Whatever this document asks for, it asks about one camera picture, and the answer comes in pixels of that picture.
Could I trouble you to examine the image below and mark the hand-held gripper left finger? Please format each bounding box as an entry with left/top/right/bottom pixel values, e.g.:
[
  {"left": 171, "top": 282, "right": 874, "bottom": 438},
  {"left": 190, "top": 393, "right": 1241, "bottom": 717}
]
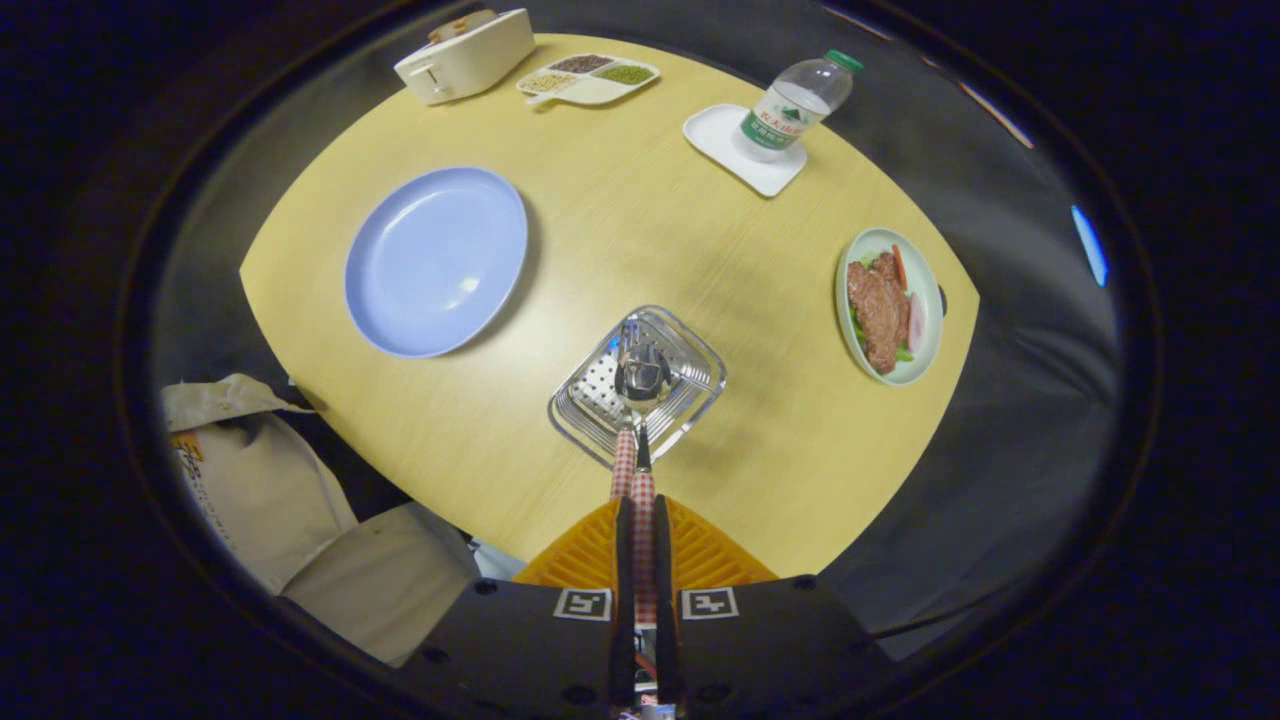
[{"left": 400, "top": 497, "right": 636, "bottom": 716}]

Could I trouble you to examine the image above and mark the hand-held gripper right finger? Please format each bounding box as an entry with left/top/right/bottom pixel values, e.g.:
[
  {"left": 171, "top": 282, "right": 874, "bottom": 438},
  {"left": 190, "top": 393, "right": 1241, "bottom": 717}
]
[{"left": 655, "top": 495, "right": 896, "bottom": 716}]

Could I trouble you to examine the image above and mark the spoon with red checked handle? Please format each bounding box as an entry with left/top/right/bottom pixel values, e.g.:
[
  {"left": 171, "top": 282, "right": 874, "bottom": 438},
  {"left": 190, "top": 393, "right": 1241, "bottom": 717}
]
[{"left": 610, "top": 345, "right": 673, "bottom": 626}]

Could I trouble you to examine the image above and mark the fork with red checked handle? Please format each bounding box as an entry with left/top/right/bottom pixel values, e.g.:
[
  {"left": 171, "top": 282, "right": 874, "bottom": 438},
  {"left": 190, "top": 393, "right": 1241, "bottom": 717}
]
[{"left": 610, "top": 318, "right": 641, "bottom": 501}]

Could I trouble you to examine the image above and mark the metal cutlery drainer basket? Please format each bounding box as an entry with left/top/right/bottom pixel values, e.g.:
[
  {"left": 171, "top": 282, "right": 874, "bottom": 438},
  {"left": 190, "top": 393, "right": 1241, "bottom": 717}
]
[{"left": 547, "top": 305, "right": 728, "bottom": 471}]

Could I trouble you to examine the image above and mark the green plate with meat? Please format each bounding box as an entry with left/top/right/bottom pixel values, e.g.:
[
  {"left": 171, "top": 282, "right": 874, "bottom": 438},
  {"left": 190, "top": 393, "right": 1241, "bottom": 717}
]
[{"left": 835, "top": 227, "right": 944, "bottom": 387}]

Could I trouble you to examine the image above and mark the black backdrop cloth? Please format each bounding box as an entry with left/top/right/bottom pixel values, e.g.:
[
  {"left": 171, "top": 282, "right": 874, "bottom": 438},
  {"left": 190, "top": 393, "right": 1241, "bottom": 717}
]
[{"left": 150, "top": 0, "right": 1126, "bottom": 661}]

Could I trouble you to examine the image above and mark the person's beige clothing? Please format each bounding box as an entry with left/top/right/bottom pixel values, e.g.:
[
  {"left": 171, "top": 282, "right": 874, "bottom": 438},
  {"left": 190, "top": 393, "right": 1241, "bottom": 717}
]
[{"left": 162, "top": 374, "right": 481, "bottom": 668}]

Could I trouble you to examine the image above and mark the blue plate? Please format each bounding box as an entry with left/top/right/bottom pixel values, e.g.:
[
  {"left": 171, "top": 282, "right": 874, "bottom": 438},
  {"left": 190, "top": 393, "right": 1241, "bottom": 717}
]
[{"left": 344, "top": 166, "right": 529, "bottom": 359}]

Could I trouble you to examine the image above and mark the white square coaster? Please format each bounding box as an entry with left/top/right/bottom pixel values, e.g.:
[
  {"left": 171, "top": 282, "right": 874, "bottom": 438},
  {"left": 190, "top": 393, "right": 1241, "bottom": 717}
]
[{"left": 683, "top": 103, "right": 808, "bottom": 198}]

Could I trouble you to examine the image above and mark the clear water bottle green cap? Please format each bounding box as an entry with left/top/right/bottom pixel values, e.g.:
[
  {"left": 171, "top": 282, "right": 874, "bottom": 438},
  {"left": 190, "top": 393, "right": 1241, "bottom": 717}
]
[{"left": 733, "top": 50, "right": 865, "bottom": 163}]

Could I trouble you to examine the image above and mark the white divided dish with beans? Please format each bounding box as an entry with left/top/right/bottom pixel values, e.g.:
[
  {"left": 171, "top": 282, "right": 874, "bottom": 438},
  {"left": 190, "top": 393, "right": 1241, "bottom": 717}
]
[{"left": 516, "top": 53, "right": 661, "bottom": 107}]

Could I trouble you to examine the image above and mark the cream toaster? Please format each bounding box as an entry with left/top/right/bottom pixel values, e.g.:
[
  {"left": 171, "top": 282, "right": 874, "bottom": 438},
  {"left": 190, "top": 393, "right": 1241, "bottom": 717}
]
[{"left": 394, "top": 8, "right": 537, "bottom": 106}]

